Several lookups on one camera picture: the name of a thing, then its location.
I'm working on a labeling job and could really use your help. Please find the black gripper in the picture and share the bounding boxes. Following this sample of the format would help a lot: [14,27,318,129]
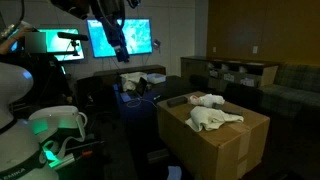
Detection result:
[101,13,131,64]

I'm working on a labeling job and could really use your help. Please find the white cloth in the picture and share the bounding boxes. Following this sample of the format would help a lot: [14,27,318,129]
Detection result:
[189,93,226,108]

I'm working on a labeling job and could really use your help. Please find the white towel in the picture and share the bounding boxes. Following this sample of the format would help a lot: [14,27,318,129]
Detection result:
[185,105,245,133]

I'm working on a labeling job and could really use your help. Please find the flat black box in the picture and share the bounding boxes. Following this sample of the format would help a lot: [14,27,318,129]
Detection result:
[146,148,170,165]

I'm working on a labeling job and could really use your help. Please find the large cardboard box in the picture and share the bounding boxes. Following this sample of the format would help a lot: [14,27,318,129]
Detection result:
[156,90,271,180]

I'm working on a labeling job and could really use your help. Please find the low dark credenza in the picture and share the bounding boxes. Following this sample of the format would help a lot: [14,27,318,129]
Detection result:
[93,64,167,85]

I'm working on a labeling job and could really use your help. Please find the white crumpled bag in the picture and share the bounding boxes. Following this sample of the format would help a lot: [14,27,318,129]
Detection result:
[119,71,148,92]

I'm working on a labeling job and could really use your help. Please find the open black laptop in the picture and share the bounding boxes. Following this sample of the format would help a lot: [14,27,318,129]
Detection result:
[119,77,148,104]

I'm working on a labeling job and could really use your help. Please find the clear plastic container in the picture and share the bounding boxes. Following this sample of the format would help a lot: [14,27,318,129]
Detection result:
[147,73,167,85]

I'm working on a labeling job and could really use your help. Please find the dark office chair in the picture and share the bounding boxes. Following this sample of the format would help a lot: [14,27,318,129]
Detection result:
[76,75,118,113]

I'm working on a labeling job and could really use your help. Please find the person in dark clothes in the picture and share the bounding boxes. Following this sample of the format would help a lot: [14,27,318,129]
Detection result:
[0,26,73,108]

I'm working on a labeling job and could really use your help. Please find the wooden shelf cabinet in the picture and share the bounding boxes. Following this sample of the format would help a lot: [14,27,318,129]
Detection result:
[180,55,279,89]

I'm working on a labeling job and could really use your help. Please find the dark rectangular block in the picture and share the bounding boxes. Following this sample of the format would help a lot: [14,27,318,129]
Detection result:
[166,165,183,180]

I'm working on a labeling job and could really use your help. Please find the green plaid sofa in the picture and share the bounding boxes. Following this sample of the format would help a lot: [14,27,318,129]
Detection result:
[259,64,320,119]

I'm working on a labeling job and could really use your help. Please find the large wall monitor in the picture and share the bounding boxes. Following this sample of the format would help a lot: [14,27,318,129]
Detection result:
[86,18,154,59]

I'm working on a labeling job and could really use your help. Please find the small wall mounted device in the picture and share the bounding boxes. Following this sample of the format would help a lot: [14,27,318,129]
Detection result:
[152,38,162,52]

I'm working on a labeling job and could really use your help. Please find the thin white cable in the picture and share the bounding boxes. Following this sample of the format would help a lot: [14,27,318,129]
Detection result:
[125,96,158,110]

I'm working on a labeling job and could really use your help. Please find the black camera on tripod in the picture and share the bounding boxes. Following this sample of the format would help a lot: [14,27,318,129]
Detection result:
[56,31,90,58]

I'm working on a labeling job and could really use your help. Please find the smaller wall monitor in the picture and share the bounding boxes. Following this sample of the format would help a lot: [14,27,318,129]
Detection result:
[9,28,86,63]

